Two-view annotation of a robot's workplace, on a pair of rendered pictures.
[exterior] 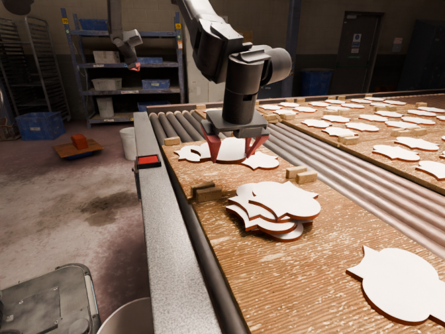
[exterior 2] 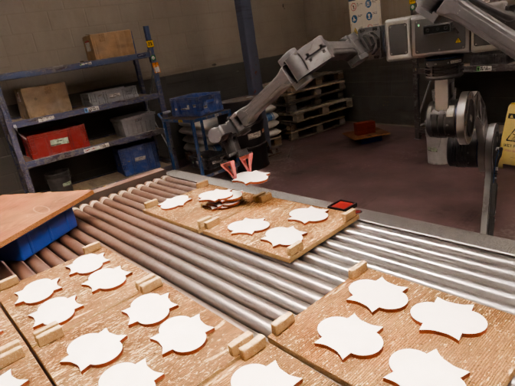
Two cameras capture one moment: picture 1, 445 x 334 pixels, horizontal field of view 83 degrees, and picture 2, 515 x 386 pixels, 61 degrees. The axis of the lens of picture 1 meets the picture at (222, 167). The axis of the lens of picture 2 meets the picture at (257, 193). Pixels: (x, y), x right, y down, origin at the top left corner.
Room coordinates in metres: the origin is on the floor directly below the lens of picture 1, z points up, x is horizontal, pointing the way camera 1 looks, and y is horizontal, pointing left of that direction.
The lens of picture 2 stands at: (2.04, -0.53, 1.52)
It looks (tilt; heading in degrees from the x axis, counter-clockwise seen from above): 19 degrees down; 160
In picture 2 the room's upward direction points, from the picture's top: 9 degrees counter-clockwise
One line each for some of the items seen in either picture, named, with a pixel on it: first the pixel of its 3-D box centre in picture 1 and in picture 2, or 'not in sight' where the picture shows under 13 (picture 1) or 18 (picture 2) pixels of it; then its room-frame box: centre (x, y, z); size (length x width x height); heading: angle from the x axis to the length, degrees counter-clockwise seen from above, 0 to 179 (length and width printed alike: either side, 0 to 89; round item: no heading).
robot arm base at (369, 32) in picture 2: not in sight; (367, 44); (0.58, 0.53, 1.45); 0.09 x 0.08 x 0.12; 33
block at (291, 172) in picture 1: (296, 171); (212, 223); (0.63, -0.20, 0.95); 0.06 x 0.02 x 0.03; 111
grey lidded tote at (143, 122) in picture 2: not in sight; (134, 123); (-3.90, 0.09, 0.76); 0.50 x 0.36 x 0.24; 109
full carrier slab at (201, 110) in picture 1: (232, 112); (398, 328); (1.43, -0.06, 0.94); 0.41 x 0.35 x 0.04; 19
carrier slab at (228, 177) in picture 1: (224, 160); (279, 224); (0.76, -0.01, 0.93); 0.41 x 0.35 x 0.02; 21
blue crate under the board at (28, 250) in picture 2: not in sight; (18, 230); (0.19, -0.86, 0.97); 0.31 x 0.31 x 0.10; 51
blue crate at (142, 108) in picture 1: (154, 108); not in sight; (5.13, 1.38, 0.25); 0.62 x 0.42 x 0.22; 110
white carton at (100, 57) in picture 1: (107, 57); not in sight; (4.99, 2.10, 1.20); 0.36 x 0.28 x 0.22; 90
